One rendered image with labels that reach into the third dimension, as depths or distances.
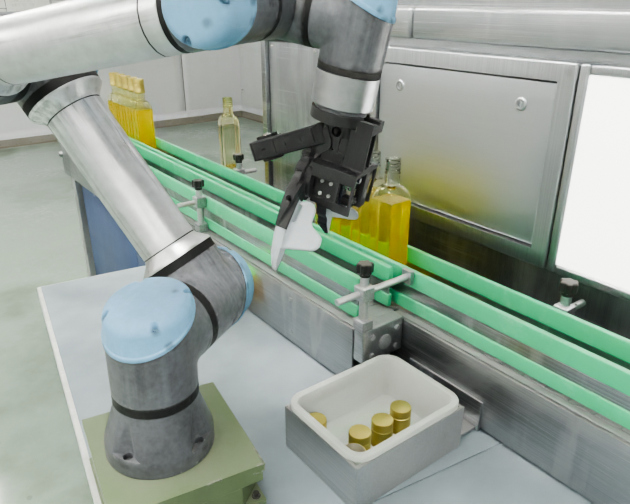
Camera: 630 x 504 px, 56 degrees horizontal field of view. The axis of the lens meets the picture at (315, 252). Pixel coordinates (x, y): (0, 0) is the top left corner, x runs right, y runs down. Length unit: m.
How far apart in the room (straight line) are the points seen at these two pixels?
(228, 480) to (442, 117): 0.74
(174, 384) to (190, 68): 6.72
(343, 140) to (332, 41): 0.11
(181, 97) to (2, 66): 6.63
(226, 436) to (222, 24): 0.57
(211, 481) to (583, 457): 0.51
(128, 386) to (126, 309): 0.10
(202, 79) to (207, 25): 6.90
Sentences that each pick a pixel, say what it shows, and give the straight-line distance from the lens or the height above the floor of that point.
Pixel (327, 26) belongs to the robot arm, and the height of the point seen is 1.38.
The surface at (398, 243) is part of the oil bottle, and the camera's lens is 1.12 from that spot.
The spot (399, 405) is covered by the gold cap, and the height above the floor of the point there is 0.81.
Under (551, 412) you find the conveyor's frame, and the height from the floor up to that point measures 0.86.
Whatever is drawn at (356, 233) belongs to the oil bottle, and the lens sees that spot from 1.17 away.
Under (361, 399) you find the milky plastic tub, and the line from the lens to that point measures 1.04.
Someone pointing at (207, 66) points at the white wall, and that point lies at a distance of 7.49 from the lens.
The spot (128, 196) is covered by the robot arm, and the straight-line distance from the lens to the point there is 0.87.
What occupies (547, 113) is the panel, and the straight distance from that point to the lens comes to 1.04.
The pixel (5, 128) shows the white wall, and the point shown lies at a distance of 6.83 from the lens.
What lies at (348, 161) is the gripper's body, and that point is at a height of 1.23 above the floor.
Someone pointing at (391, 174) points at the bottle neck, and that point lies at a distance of 1.08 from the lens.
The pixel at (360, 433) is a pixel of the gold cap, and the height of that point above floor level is 0.81.
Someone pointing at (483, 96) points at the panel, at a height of 1.25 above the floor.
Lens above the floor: 1.41
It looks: 23 degrees down
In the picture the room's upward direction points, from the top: straight up
